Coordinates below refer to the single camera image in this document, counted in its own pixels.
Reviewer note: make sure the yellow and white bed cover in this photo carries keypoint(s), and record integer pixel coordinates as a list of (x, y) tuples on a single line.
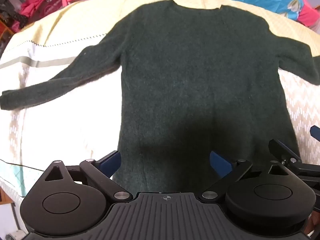
[(62, 120)]

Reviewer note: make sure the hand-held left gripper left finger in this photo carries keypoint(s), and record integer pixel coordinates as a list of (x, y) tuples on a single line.
[(111, 163)]

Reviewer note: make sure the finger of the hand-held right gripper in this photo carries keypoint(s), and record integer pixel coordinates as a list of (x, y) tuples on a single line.
[(282, 148), (316, 132)]

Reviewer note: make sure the pink bag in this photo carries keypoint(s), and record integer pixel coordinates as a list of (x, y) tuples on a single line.
[(53, 3)]

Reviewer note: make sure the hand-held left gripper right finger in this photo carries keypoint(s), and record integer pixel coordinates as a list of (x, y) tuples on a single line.
[(218, 162)]

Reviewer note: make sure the dark green knit sweater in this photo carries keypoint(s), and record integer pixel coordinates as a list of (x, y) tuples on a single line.
[(190, 80)]

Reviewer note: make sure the pink clothes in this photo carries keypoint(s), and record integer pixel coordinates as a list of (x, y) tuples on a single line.
[(32, 3)]

